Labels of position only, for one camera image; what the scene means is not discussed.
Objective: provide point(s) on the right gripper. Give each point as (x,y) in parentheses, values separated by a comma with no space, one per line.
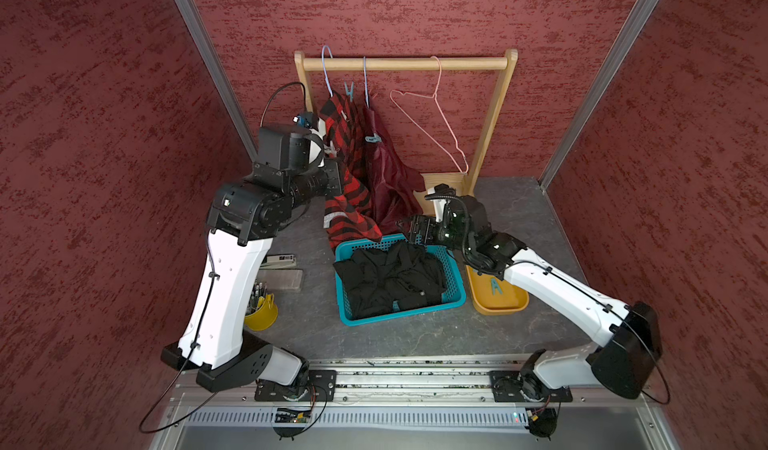
(418,221)

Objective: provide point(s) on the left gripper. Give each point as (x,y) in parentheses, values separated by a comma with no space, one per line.
(333,187)

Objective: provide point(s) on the red black plaid shirt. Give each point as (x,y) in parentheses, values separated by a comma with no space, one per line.
(348,216)

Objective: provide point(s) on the black long-sleeve shirt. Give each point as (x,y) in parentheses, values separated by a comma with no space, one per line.
(399,278)

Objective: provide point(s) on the blue wire hanger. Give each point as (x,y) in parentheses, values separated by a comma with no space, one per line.
(366,85)
(326,53)

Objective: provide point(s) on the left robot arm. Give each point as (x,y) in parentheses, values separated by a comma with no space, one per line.
(290,169)

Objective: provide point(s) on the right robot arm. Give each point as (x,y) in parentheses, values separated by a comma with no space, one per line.
(625,341)

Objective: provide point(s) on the maroon satin shirt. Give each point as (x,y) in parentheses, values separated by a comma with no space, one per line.
(392,183)

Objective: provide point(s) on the wooden clothes rack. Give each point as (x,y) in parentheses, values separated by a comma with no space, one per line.
(463,182)

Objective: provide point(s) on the teal plastic basket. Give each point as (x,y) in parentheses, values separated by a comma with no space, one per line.
(453,297)

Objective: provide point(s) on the yellow plastic tray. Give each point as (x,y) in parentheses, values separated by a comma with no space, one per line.
(493,296)

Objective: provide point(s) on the grey metal tin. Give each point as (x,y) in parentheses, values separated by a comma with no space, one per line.
(285,280)

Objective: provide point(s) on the yellow cup with tools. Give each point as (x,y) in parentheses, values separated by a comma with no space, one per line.
(261,311)

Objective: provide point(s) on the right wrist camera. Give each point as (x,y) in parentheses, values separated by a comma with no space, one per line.
(440,196)

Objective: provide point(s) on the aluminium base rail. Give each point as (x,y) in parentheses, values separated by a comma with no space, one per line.
(444,394)

